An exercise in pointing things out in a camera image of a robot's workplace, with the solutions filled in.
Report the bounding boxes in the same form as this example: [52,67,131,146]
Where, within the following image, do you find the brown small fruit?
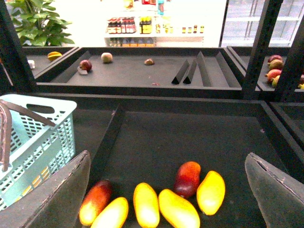
[144,58,155,66]

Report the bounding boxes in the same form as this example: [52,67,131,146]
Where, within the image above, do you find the black triangular divider left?
[171,60,190,85]

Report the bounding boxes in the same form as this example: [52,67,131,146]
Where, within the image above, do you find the light blue plastic basket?
[0,94,77,210]

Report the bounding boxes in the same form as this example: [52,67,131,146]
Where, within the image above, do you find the black tray divider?
[88,105,125,187]

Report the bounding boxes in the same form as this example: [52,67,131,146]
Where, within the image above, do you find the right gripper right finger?
[245,152,304,228]

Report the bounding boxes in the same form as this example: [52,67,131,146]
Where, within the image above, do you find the dark red mango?
[173,161,201,199]

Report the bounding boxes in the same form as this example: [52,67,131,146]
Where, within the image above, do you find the brown basket handle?
[0,99,55,172]

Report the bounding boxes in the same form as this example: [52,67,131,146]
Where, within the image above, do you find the red yellow mango left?
[79,180,113,226]

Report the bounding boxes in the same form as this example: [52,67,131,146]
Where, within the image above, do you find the white shelf with bottles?
[104,0,205,48]

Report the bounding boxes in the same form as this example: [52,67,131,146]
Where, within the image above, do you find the black shelf post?
[241,0,283,100]

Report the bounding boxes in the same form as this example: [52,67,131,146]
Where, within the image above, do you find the black display tray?
[35,47,245,99]
[0,92,304,228]

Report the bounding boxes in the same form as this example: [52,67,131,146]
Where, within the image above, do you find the black back display tray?
[35,47,245,99]

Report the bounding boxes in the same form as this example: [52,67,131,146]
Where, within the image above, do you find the green potted plant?
[6,0,74,47]

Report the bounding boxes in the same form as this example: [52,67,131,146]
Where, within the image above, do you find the dark red pomegranate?
[79,59,92,72]

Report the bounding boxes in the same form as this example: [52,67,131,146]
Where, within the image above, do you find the yellow mango middle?
[133,182,160,228]

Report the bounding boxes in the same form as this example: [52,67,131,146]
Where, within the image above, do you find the black triangular divider right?
[183,59,197,85]

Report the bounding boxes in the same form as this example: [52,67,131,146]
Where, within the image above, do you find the yellow mango centre right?
[158,189,200,228]

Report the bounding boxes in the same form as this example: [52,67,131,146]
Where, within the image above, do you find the pale round fruit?
[101,52,113,64]

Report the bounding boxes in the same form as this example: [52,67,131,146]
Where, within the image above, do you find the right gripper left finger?
[0,151,91,228]

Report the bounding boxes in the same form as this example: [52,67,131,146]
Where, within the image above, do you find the black front display tray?
[0,92,304,228]

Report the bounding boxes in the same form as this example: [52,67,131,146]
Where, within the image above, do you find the black triangular divider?
[183,59,197,85]
[171,60,190,85]

